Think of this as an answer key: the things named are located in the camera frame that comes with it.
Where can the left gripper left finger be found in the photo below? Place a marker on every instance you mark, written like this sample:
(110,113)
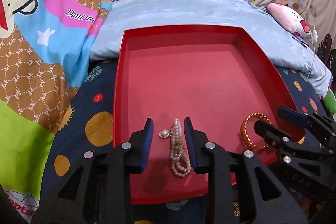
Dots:
(97,190)

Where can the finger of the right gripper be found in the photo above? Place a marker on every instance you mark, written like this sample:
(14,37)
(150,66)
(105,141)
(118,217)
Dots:
(282,142)
(321,127)

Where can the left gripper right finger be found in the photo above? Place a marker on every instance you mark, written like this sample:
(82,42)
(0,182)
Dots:
(241,189)

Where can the red jewelry tray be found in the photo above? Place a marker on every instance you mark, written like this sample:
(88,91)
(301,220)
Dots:
(215,75)

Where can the navy planet print bedsheet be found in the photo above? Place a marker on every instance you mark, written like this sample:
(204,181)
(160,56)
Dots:
(87,129)

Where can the pink white plush toy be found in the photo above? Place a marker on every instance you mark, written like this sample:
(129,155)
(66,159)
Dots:
(290,20)

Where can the light blue pillow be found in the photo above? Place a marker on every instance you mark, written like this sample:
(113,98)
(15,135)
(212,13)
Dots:
(280,46)

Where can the colourful monkey cartoon quilt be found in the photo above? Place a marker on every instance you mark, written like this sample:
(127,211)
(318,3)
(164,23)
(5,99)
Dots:
(45,53)

